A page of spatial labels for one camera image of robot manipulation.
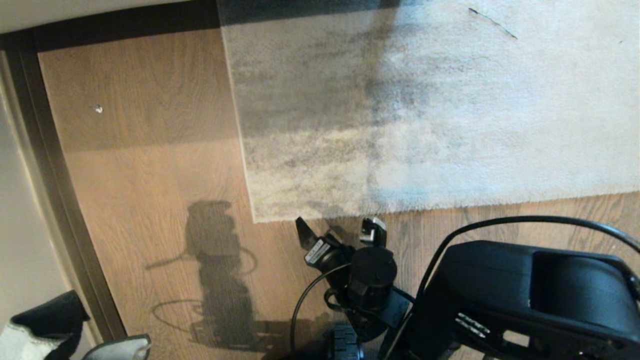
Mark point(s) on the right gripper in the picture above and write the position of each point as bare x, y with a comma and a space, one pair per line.
327, 257

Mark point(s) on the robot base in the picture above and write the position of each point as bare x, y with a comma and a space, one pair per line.
120, 349

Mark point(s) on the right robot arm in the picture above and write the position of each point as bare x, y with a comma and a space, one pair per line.
500, 295

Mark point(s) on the pale grey shaggy rug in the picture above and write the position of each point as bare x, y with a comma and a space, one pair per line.
450, 115

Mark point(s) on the dark brown floor trim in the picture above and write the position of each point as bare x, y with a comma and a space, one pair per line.
55, 200

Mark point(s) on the black and white cloth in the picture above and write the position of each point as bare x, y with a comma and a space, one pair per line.
50, 320

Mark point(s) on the thin black thread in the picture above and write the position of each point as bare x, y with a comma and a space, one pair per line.
492, 22

